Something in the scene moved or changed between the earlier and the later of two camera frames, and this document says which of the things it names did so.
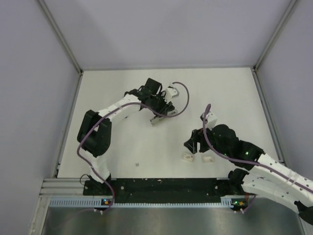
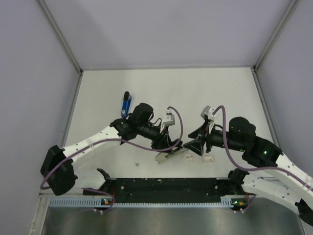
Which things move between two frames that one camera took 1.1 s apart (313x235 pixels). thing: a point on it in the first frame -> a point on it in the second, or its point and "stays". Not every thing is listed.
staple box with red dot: x=188 y=156 stays
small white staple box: x=208 y=159 stays
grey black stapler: x=156 y=119 -> x=162 y=156
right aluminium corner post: x=276 y=35 stays
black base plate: x=164 y=190 stays
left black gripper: x=165 y=106 -> x=163 y=141
